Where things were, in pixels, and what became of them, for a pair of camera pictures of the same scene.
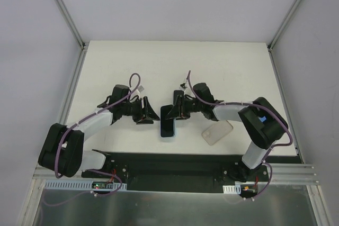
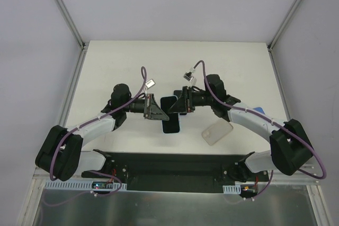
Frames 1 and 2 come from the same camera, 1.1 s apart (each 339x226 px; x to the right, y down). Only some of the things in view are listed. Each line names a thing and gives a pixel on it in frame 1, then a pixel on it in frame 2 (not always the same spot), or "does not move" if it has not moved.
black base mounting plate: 150,172 does not move
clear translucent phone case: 214,134 does not move
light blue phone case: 174,132 -> 172,125
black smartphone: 176,93 does not move
